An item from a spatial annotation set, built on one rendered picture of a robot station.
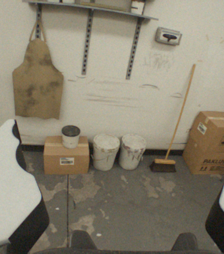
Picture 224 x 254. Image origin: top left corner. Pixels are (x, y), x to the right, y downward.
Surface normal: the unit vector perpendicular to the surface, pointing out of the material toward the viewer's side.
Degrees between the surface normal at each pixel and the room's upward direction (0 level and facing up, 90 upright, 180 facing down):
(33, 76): 89
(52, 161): 90
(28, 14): 90
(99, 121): 90
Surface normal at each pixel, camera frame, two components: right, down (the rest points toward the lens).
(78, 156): 0.21, 0.52
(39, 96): -0.35, 0.44
